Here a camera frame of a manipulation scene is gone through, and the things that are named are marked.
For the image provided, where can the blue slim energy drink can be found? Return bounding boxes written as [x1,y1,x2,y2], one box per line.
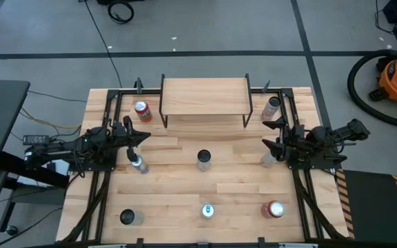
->
[130,154,150,175]
[200,203,216,220]

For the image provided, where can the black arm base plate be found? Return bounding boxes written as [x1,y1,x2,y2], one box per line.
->
[284,160,340,170]
[68,161,119,172]

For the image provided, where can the thin black cable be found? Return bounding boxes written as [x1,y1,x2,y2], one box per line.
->
[27,90,88,103]

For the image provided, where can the long black cable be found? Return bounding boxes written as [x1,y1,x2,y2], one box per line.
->
[83,0,123,89]

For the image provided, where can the black power adapter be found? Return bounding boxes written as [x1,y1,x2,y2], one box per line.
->
[22,134,50,146]

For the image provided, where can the white flat board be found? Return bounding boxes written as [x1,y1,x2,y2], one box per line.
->
[17,160,71,189]

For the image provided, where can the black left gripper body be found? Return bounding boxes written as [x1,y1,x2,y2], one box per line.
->
[110,115,141,163]

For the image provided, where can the black mat hazard stripes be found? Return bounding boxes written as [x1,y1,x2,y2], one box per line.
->
[334,168,397,245]

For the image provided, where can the red Fanta soda can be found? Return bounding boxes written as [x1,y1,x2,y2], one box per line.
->
[134,100,153,123]
[261,200,286,220]

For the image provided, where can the yellow cable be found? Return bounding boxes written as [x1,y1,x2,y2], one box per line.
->
[19,107,82,130]

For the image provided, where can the black desk leg frame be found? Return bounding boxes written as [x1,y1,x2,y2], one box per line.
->
[0,151,70,238]

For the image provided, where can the black aluminium table frame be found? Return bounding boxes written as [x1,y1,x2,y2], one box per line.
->
[59,87,349,248]

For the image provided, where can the white slim beverage can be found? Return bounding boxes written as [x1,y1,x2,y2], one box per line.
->
[196,149,212,172]
[119,208,145,227]
[260,96,283,122]
[259,150,278,169]

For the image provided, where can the coiled black cable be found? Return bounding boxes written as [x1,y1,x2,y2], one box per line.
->
[107,0,136,25]

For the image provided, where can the wooden shelf black metal frame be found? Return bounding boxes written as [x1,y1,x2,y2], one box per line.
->
[159,73,254,129]

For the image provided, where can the black sleeved cable bundle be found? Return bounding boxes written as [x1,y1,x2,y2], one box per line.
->
[293,170,344,240]
[60,170,112,244]

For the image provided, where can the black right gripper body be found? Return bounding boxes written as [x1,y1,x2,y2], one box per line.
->
[281,116,306,163]

